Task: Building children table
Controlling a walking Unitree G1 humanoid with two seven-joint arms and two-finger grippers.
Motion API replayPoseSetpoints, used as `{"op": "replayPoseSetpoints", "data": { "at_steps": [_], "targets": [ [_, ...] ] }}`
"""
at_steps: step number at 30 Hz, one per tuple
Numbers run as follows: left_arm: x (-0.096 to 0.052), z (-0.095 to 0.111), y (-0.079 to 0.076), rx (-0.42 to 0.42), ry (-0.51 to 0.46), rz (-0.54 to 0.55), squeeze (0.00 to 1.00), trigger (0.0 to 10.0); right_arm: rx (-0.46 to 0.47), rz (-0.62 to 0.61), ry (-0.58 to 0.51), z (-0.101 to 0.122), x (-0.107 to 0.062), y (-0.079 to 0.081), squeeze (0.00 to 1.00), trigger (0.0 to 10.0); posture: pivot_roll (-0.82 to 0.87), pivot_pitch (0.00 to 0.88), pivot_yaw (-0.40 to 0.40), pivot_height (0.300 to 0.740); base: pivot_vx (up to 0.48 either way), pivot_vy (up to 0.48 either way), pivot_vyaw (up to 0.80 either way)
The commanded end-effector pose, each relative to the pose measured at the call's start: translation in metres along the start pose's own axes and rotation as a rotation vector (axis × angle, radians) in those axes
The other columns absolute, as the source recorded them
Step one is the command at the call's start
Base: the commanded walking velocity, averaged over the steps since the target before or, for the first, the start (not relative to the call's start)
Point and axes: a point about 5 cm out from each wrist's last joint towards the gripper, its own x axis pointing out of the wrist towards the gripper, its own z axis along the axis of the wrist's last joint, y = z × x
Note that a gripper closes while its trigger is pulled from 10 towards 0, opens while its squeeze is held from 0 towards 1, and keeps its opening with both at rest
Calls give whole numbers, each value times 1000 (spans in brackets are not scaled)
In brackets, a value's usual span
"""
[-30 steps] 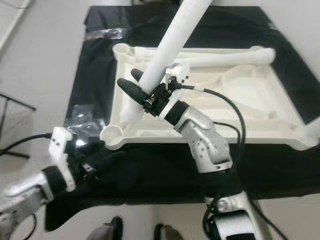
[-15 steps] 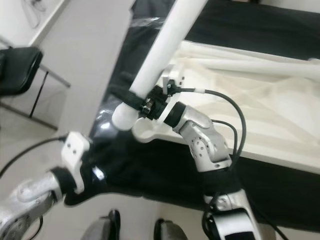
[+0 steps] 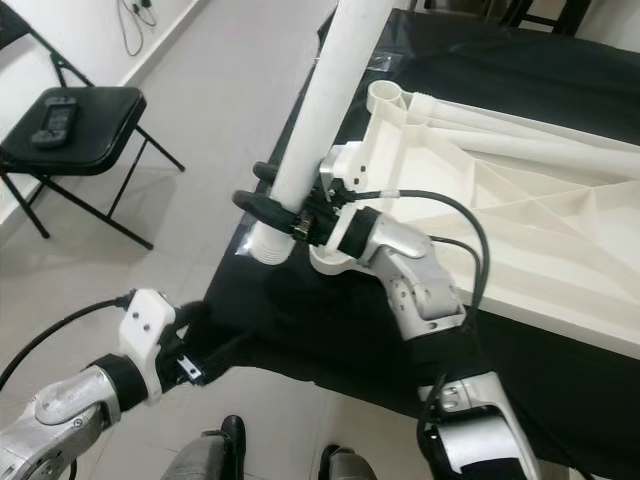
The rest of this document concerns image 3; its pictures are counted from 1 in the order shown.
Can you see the robot right leg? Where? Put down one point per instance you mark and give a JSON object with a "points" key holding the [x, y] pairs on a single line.
{"points": [[350, 465]]}

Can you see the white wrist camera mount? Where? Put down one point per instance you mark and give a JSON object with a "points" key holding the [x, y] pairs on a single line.
{"points": [[345, 165], [145, 330]]}

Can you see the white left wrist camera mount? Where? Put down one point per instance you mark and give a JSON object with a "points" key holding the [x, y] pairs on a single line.
{"points": [[145, 330]]}

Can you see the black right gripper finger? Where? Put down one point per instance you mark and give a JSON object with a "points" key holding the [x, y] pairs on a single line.
{"points": [[268, 215], [268, 172]]}

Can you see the black folding chair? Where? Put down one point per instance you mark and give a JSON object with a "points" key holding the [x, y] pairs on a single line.
{"points": [[100, 120]]}

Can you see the black handheld remote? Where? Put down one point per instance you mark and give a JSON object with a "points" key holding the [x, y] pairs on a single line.
{"points": [[55, 122]]}

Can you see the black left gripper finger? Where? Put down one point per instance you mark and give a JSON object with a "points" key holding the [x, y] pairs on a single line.
{"points": [[190, 315]]}

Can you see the white plastic children table top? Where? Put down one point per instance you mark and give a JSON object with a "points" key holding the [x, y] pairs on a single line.
{"points": [[540, 230]]}

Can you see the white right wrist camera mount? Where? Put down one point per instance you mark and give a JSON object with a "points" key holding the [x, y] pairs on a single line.
{"points": [[345, 165]]}

